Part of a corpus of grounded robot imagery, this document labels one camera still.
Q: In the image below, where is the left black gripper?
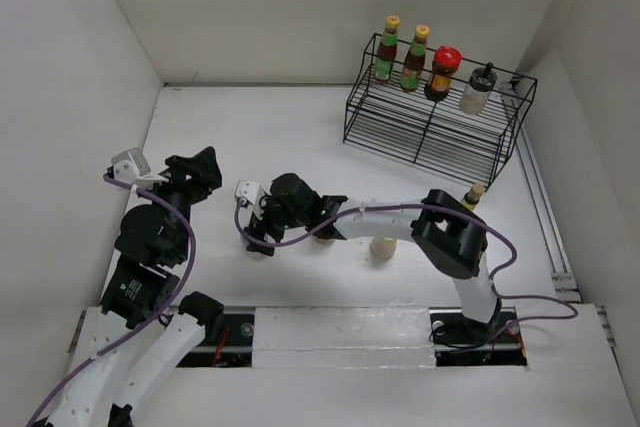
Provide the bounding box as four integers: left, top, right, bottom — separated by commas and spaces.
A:
138, 145, 221, 260

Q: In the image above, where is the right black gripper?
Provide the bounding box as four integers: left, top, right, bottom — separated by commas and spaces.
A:
244, 193, 308, 256

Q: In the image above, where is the pink cap spice shaker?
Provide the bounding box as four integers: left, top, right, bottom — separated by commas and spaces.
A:
313, 236, 335, 246

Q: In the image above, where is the white lid glass jar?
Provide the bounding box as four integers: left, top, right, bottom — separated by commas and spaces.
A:
245, 242, 275, 260

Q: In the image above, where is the red green sauce bottle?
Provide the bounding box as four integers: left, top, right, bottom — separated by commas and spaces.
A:
400, 25, 430, 92

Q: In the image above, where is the small yellow brown bottle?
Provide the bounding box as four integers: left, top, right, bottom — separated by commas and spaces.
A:
461, 183, 486, 211

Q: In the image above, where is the green label sauce bottle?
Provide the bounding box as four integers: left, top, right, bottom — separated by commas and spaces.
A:
373, 15, 400, 83

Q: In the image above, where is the red lid dark jar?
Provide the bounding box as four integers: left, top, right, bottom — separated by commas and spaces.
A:
424, 46, 462, 102

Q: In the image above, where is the black cap spice shaker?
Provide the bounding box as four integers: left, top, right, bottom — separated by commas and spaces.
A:
459, 62, 497, 115

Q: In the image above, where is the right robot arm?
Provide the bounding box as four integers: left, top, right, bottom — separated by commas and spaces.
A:
235, 173, 502, 345

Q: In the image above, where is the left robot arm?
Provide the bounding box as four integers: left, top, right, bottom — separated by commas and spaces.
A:
28, 146, 224, 426

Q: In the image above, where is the yellow cap spice shaker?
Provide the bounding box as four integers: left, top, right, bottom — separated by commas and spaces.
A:
370, 237, 397, 261

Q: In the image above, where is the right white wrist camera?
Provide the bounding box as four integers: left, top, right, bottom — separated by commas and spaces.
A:
234, 180, 267, 218

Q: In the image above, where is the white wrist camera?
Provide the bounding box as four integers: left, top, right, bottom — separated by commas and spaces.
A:
234, 180, 267, 218
111, 147, 151, 186

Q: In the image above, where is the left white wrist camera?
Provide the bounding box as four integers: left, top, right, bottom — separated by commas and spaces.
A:
111, 147, 151, 186

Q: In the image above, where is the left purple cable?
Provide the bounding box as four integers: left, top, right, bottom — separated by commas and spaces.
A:
24, 174, 197, 427

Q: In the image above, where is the black mounting rail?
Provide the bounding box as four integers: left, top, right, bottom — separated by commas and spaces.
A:
178, 306, 528, 370

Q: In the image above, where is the black wire rack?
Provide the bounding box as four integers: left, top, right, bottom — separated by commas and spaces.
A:
343, 33, 538, 187

